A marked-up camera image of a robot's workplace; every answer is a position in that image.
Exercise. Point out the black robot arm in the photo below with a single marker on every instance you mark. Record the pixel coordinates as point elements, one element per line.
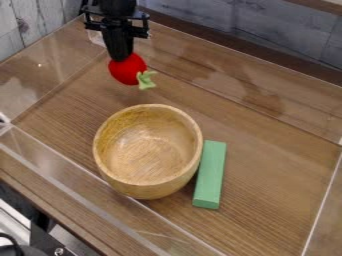
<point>115,7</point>

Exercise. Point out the green rectangular block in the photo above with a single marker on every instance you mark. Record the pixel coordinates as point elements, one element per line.
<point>209,175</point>

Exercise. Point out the clear acrylic corner bracket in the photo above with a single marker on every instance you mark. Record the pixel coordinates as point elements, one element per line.
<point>95,37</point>

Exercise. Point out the black clamp under table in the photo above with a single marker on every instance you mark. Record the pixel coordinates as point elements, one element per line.
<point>37,244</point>

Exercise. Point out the wooden bowl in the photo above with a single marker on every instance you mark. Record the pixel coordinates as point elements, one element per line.
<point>147,149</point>

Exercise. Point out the red plush strawberry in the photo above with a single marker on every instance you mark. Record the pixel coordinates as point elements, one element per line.
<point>131,72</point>

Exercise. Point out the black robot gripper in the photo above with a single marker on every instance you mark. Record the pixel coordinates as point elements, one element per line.
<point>117,28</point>

